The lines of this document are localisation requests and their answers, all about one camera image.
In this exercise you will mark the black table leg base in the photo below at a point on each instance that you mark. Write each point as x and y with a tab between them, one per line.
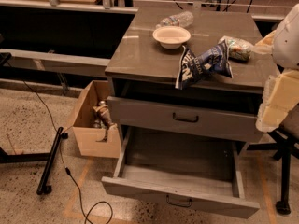
48	158

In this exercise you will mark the clear plastic water bottle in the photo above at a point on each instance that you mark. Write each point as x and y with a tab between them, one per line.
182	19

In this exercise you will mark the grey drawer cabinet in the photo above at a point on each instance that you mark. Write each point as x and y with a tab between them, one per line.
141	69

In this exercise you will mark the blue chip bag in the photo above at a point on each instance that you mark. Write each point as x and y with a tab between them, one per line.
193	69

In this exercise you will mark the grey drawer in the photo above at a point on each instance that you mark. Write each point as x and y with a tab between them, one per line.
183	119
181	170

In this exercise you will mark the green white snack bag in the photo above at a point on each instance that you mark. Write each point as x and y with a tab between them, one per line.
239	49

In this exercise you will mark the grey top drawer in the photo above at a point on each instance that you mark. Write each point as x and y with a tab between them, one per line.
183	119

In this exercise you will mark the crumpled brown wrapper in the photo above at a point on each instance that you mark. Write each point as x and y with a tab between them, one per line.
102	120

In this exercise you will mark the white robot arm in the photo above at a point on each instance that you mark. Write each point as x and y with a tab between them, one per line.
281	93

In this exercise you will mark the black office chair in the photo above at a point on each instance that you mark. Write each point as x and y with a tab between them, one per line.
285	143

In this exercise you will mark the grey metal bench rail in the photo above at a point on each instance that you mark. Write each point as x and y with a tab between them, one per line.
60	63

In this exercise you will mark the white paper bowl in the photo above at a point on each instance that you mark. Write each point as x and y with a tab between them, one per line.
171	37

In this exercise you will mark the cardboard box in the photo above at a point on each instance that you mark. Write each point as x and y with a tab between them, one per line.
94	142

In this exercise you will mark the grey bottom drawer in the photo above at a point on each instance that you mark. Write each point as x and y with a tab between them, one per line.
181	170

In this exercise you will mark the metal can in box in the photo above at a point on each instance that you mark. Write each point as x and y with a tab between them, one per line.
102	103

